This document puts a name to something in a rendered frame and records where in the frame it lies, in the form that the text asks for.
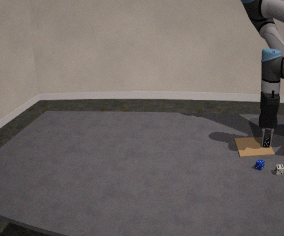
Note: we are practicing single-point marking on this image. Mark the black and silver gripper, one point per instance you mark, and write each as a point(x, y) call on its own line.
point(269, 95)

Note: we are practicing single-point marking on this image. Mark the tan flat mat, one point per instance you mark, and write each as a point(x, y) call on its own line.
point(251, 146)

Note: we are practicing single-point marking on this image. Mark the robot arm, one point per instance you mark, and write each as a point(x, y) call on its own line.
point(261, 14)

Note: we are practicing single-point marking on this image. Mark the blue die with white pips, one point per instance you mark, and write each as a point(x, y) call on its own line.
point(260, 164)

